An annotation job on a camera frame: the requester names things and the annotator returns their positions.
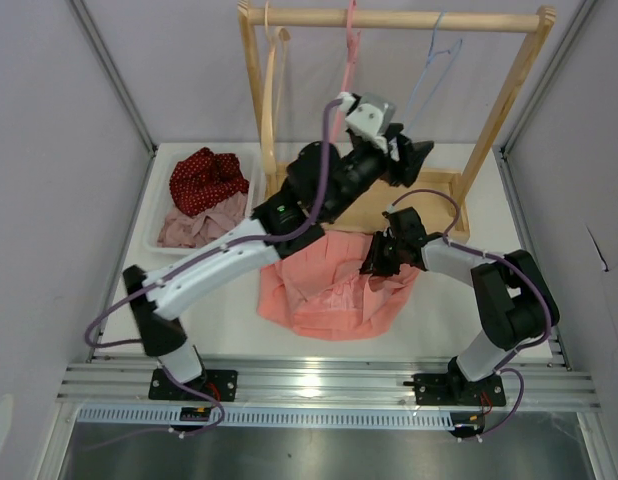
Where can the dusty pink cloth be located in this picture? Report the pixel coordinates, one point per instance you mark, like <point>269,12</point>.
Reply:
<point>182,231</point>

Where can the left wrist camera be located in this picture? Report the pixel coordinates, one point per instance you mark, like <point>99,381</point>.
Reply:
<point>367,116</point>

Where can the pink plastic hanger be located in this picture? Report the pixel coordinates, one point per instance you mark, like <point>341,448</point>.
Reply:
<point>353,39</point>

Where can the light blue wire hanger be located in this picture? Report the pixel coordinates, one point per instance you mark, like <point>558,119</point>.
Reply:
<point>437,66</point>

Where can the aluminium mounting rail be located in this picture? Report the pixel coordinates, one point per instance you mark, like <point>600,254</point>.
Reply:
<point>325,383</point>

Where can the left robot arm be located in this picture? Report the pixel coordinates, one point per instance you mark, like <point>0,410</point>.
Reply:
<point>320,185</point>

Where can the red polka dot cloth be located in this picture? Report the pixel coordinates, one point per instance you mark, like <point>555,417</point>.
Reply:
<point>204,179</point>

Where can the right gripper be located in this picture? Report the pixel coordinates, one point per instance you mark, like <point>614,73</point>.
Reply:
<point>374,264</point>

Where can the wooden clothes rack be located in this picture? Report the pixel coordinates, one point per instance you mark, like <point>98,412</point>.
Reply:
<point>536,28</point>

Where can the beige wooden hanger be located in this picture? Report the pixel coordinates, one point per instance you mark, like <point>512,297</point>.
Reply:
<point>278,40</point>

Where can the white slotted cable duct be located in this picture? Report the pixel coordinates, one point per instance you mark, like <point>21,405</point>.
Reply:
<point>270,417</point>

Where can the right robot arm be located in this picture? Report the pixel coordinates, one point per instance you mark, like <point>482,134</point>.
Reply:
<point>515,306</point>

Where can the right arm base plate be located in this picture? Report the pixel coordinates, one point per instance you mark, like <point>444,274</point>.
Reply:
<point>436,389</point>

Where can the salmon pink skirt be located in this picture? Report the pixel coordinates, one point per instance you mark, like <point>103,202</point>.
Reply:
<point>320,292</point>

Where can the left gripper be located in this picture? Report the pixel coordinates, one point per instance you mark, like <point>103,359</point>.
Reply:
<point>410,156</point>

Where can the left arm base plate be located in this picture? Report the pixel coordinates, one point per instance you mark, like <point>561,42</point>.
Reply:
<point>219,384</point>

